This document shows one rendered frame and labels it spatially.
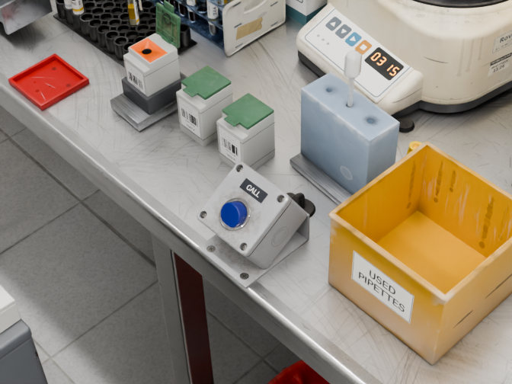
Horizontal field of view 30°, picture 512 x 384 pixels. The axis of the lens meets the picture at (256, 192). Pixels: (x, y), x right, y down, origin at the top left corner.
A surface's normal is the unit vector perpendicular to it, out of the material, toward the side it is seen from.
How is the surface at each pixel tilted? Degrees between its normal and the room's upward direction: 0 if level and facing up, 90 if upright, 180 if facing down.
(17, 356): 90
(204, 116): 90
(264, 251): 90
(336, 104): 0
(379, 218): 90
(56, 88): 0
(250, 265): 0
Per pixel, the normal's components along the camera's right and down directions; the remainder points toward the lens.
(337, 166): -0.78, 0.47
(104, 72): -0.03, -0.69
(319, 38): -0.37, -0.44
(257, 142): 0.69, 0.52
